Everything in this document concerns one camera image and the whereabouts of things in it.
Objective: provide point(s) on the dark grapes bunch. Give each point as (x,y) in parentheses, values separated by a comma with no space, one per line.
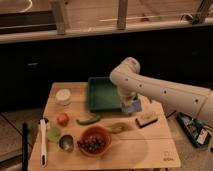
(92,144)

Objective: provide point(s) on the green bin with items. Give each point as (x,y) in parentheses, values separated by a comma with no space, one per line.
(192,128)

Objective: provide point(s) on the light green lettuce leaf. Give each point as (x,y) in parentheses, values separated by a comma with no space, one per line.
(54,134)

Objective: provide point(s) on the white lidded jar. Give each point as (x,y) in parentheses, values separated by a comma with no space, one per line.
(63,97)

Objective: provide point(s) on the white handled brush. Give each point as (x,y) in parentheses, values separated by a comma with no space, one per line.
(43,128)

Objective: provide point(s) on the green plastic tray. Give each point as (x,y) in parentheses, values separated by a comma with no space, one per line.
(102,95)

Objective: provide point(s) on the orange bowl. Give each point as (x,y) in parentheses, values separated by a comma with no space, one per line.
(96,131)

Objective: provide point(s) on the scrub brush with black base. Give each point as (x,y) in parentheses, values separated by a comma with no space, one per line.
(146,119)

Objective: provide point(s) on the red tomato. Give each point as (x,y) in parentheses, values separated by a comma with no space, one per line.
(62,119)

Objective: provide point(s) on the black pole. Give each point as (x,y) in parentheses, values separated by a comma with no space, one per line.
(25,147)

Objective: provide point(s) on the blue sponge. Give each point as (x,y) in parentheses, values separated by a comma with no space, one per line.
(134,107)

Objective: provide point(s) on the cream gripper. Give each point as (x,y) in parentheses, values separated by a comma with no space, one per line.
(127,100)

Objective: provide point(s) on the yellow green banana piece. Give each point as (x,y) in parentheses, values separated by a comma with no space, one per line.
(119,127)

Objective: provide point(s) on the green chili pepper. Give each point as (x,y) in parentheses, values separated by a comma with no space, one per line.
(89,121)

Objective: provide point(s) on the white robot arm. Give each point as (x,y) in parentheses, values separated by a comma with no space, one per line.
(192,100)

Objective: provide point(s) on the metal measuring cup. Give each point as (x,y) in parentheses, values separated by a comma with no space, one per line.
(66,143)

